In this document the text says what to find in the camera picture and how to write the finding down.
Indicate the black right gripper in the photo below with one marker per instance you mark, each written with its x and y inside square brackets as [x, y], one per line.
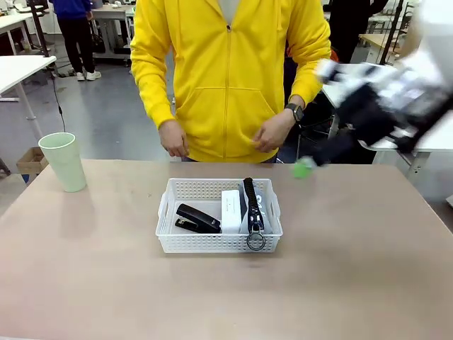
[364, 117]

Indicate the small white box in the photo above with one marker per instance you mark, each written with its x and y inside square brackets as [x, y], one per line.
[231, 212]

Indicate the black stapler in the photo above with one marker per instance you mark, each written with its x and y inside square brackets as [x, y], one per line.
[194, 214]

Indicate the person's right forearm yellow sleeve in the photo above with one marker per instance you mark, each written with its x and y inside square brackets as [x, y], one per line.
[155, 99]

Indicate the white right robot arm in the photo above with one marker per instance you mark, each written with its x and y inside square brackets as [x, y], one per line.
[431, 46]

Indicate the person's left forearm yellow sleeve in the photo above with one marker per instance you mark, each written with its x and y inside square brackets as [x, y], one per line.
[311, 78]

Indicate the white perforated plastic basket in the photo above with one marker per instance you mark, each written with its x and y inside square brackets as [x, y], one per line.
[198, 244]

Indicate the person's left hand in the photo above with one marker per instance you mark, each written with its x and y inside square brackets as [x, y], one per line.
[274, 132]

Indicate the person's right hand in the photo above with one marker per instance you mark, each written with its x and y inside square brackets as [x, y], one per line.
[173, 138]

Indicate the black smartwatch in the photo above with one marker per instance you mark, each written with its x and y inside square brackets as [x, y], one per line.
[294, 112]

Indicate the person in yellow hoodie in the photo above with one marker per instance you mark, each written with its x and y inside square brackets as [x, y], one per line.
[226, 71]

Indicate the background person in black clothes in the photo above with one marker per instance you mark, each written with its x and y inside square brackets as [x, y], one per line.
[350, 25]

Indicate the pale green cup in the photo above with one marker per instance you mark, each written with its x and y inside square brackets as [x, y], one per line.
[65, 163]

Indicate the grey background workbench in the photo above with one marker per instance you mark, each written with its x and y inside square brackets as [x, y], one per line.
[113, 21]

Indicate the background person in blue top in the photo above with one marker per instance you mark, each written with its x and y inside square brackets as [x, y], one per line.
[74, 32]

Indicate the brown cardboard box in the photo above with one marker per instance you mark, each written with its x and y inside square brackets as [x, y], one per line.
[32, 161]

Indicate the white desk with grey leg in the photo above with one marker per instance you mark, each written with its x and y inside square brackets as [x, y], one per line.
[17, 71]

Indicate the black chair frame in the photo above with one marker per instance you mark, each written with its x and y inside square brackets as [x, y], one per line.
[315, 124]

